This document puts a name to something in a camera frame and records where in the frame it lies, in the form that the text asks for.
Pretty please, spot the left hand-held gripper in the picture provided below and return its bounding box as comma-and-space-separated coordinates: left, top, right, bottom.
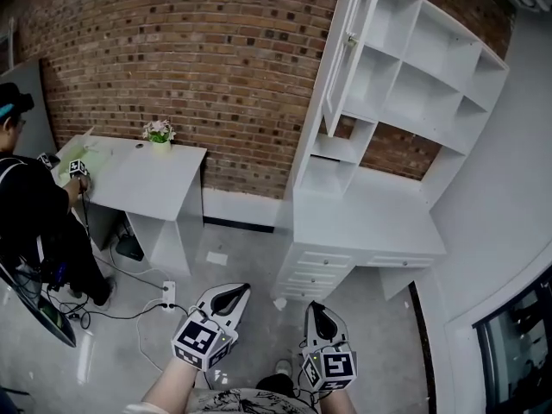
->
171, 282, 252, 373

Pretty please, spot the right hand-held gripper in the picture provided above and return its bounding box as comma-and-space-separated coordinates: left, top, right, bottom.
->
300, 300, 359, 393

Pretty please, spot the white glass cabinet door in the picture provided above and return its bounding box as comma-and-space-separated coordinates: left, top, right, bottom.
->
321, 0, 387, 139

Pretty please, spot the white shelf cabinet desk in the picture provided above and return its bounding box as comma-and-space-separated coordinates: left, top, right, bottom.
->
284, 0, 511, 210

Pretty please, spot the person's left forearm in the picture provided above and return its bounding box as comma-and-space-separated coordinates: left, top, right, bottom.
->
141, 354, 204, 414

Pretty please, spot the person's right forearm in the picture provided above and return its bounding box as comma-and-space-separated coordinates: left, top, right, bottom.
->
317, 387, 360, 414

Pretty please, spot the white power strip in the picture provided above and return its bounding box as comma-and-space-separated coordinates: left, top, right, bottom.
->
160, 279, 178, 312

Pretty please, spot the person's grey shoe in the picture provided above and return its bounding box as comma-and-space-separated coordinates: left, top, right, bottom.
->
273, 358, 295, 380

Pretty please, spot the person's printed white shirt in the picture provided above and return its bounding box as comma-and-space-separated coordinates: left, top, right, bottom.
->
127, 385, 321, 414

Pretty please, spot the black box device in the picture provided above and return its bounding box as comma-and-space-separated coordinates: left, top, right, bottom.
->
116, 234, 146, 262

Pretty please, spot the small white side table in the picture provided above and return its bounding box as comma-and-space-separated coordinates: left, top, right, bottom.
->
50, 133, 210, 278

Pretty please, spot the black curved panel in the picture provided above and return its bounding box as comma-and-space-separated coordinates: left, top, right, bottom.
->
0, 260, 78, 349

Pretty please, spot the potted pink flower plant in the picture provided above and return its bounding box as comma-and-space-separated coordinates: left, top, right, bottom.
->
141, 118, 178, 157

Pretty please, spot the black framed window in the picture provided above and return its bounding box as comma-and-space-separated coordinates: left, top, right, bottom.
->
471, 264, 552, 414

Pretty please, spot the grey leaning board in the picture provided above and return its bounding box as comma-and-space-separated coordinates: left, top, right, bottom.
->
0, 58, 58, 160

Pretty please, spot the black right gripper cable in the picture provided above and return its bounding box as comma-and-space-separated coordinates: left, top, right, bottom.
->
292, 385, 329, 414

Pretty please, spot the white floor cable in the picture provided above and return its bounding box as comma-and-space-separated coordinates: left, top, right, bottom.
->
135, 298, 191, 373

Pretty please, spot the black floor cable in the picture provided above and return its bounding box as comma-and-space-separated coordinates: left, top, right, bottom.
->
51, 289, 191, 332

